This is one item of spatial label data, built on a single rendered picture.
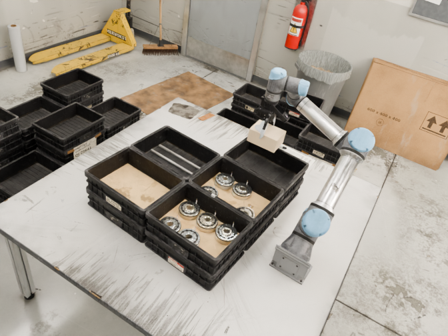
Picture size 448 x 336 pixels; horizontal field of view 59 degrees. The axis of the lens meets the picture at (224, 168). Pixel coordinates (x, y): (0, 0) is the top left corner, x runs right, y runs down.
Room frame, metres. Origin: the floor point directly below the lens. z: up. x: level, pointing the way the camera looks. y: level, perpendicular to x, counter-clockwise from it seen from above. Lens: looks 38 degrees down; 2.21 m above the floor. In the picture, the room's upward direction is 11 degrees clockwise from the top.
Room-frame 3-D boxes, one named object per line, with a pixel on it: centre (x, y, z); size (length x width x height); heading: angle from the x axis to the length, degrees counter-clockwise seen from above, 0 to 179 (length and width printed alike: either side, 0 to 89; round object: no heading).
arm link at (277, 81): (1.77, -0.17, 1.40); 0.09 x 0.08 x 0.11; 80
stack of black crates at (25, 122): (2.42, 1.49, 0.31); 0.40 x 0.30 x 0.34; 156
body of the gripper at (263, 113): (1.78, -0.16, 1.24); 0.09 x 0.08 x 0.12; 66
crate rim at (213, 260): (1.24, 0.06, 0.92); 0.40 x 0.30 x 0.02; 62
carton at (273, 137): (1.77, -0.19, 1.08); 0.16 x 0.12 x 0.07; 66
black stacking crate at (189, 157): (1.69, 0.27, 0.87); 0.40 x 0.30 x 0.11; 62
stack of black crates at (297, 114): (3.21, -0.55, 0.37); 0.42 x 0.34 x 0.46; 66
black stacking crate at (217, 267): (1.24, 0.06, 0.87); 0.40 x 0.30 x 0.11; 62
